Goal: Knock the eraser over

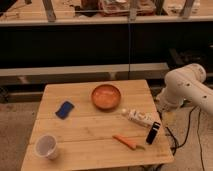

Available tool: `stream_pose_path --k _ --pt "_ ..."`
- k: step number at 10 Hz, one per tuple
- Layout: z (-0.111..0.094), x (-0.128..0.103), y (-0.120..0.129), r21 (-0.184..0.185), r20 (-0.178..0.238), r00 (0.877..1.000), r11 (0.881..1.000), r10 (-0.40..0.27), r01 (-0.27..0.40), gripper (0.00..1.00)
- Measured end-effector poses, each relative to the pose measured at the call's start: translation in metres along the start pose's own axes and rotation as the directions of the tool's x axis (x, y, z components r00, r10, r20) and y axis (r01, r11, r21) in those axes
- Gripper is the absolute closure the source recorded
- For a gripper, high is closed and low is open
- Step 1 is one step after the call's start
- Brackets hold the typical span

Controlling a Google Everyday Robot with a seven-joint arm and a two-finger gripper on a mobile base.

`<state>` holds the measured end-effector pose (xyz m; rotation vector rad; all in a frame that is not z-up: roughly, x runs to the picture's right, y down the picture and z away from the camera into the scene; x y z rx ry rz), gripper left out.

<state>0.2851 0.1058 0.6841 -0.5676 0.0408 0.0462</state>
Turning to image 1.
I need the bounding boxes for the black whiteboard eraser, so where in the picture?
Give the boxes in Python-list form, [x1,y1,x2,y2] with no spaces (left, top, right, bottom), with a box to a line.
[146,122,161,144]

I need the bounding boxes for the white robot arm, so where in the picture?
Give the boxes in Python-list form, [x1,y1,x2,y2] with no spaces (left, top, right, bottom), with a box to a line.
[157,63,213,115]

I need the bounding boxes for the orange wooden bowl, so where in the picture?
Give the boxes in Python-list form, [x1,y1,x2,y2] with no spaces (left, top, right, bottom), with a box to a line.
[91,84,121,110]

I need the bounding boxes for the wooden table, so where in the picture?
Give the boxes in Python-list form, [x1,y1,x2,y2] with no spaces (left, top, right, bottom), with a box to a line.
[21,80,174,171]

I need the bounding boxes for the blue sponge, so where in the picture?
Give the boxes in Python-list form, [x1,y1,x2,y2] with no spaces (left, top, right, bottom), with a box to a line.
[55,101,74,119]

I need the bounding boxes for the white plastic bottle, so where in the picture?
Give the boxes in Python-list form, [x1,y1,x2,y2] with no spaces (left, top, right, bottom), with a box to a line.
[121,109,154,127]

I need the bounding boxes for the long shelf bench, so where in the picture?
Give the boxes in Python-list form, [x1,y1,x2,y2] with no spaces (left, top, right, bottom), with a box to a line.
[0,63,169,85]

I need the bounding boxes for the orange carrot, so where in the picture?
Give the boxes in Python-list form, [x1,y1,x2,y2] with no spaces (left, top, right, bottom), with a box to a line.
[113,135,144,150]

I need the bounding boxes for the clear plastic cup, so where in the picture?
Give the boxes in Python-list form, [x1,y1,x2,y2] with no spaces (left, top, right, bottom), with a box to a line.
[34,135,58,160]

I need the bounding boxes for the black floor cables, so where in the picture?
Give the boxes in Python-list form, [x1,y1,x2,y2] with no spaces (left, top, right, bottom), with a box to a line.
[159,105,206,171]

